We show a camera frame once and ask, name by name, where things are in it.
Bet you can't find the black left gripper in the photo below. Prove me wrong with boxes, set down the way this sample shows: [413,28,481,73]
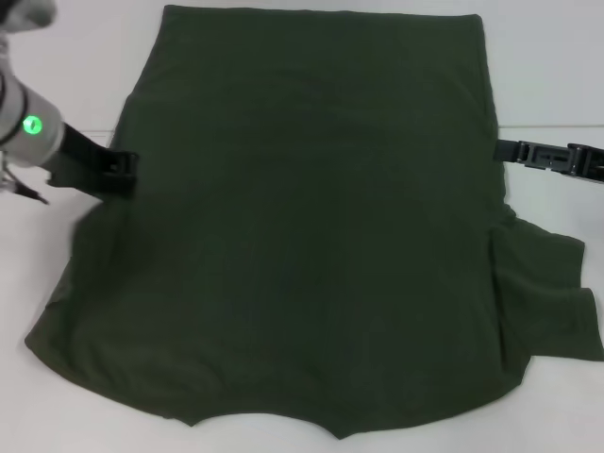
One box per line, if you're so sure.
[46,123,141,202]

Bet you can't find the dark left arm cable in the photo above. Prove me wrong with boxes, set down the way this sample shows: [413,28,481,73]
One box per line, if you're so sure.
[0,159,51,206]

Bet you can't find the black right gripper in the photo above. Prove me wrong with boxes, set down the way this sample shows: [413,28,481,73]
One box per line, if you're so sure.
[493,140,604,184]

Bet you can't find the dark green t-shirt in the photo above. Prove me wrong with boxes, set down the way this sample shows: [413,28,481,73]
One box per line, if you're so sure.
[23,3,604,441]

